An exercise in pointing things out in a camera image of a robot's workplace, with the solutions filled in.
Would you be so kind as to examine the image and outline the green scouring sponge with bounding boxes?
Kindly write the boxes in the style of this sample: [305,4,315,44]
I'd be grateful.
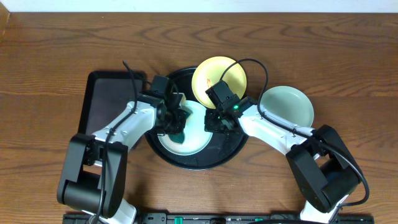
[169,133,185,144]

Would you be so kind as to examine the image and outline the light blue plate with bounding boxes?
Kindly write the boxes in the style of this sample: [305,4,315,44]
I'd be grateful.
[159,100,213,156]
[260,86,314,127]

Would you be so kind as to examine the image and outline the yellow plate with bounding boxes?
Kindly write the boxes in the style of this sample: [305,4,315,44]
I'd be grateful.
[192,56,247,109]

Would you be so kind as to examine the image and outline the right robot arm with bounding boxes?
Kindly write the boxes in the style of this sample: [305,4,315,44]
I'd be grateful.
[210,95,368,223]

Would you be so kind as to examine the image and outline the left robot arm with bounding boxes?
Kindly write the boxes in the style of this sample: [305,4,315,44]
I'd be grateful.
[57,93,186,223]

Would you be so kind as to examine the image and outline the round black tray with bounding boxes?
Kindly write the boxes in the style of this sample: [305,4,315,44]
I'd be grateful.
[145,67,248,170]

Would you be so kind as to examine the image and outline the black rectangular tray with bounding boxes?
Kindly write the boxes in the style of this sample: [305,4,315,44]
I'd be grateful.
[78,71,153,149]

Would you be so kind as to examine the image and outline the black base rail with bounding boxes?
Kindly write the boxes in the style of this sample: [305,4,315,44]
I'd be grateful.
[62,211,376,224]

